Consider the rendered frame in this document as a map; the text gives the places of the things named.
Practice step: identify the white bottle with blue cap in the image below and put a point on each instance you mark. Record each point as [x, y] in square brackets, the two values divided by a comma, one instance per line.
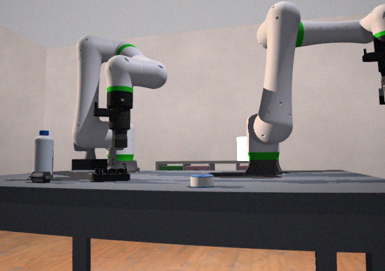
[43, 152]

